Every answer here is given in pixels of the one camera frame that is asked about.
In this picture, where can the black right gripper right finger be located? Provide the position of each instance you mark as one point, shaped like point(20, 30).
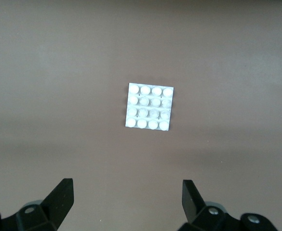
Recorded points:
point(193, 207)

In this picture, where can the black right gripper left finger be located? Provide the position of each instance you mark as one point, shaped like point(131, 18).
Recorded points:
point(56, 204)

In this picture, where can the white studded base plate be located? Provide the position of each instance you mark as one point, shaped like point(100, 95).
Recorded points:
point(149, 107)

